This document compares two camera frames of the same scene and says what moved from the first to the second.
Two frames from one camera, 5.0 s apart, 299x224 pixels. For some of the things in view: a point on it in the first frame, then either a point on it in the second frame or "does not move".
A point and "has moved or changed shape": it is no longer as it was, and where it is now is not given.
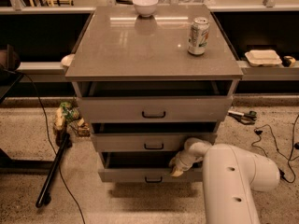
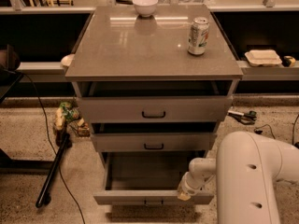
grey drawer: (145, 167) has moved or changed shape
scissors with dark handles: (249, 119) does not move
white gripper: (183, 160) -> (188, 186)
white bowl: (145, 6) does not move
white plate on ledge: (66, 60) does not move
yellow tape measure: (289, 62) does not move
